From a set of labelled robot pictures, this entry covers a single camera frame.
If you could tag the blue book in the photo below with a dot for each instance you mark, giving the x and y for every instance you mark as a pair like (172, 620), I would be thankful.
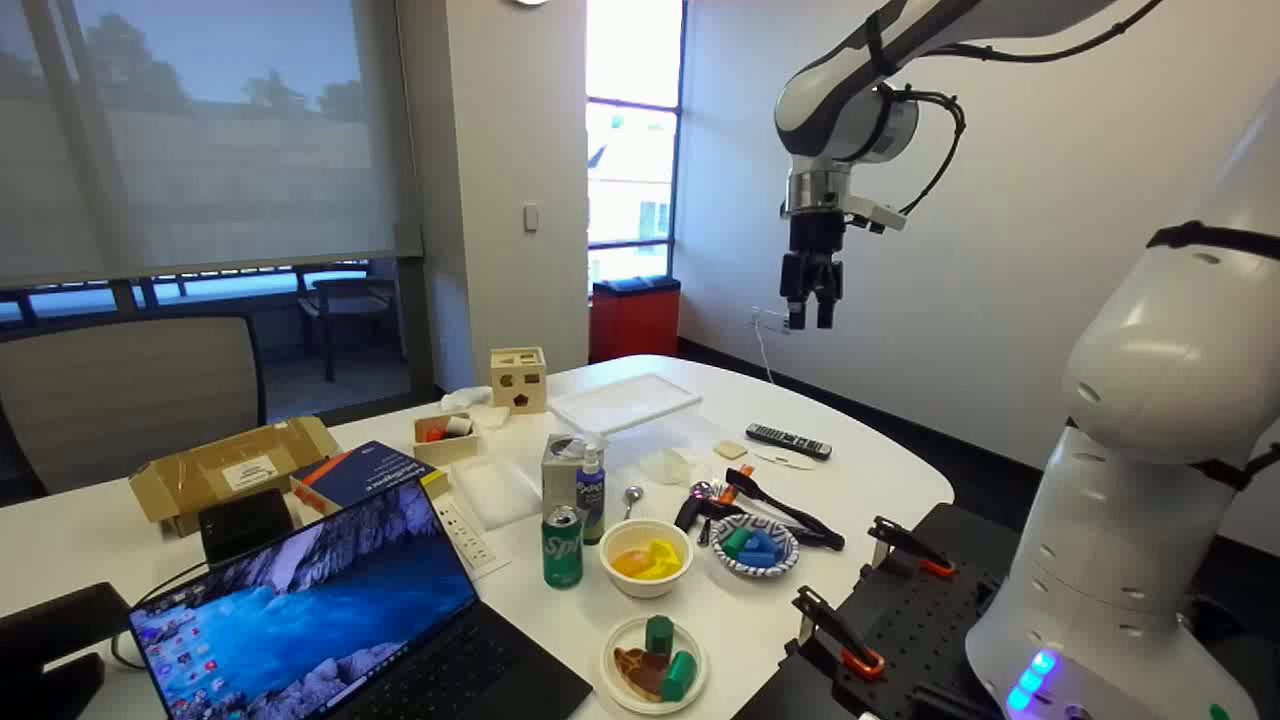
(356, 475)

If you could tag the black remote control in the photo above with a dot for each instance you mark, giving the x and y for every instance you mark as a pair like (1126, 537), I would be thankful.
(790, 443)

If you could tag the blue patterned bowl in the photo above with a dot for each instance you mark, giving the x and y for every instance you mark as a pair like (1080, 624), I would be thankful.
(755, 551)

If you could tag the clear plastic lid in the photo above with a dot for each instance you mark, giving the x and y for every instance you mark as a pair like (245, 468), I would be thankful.
(496, 491)

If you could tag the clear plastic storage box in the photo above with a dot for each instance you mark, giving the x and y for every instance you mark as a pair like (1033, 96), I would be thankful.
(620, 407)

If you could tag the open black laptop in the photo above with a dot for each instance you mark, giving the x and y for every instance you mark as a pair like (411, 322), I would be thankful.
(352, 616)

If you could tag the wooden shape sorter cube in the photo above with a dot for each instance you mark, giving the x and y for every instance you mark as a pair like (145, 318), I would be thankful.
(518, 378)

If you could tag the black mounting board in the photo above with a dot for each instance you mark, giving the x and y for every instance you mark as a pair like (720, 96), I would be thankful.
(912, 620)

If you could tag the white bowl with yellow pieces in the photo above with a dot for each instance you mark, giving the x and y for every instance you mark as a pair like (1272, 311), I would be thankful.
(647, 559)

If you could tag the metal spoon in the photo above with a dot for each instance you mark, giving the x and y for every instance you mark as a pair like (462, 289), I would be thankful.
(633, 499)

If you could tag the small wooden block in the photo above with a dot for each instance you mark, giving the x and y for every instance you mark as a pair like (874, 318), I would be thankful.
(730, 451)

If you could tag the grey office chair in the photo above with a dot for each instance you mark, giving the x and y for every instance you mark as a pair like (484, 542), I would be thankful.
(104, 396)

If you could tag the small wooden tray box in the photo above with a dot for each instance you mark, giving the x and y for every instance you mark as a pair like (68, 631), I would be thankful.
(446, 436)

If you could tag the green soda can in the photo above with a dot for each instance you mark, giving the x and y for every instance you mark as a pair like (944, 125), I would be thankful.
(561, 551)

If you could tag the black tongs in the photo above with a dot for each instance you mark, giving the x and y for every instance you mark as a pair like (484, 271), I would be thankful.
(807, 525)

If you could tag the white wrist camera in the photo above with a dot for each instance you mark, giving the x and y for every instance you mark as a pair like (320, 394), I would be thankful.
(870, 215)

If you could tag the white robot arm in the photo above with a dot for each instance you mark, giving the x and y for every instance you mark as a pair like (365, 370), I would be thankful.
(1169, 389)

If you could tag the black orange clamp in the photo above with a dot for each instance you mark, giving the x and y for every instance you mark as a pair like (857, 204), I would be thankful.
(816, 616)
(912, 545)

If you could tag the cardboard box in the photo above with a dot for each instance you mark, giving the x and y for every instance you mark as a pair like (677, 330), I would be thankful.
(179, 491)

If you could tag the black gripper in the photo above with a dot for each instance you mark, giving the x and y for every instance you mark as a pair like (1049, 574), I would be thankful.
(810, 271)

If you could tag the red bin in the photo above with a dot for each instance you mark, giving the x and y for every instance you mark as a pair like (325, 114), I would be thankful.
(633, 318)

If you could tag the white plate with green blocks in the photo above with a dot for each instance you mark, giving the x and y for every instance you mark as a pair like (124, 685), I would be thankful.
(653, 665)

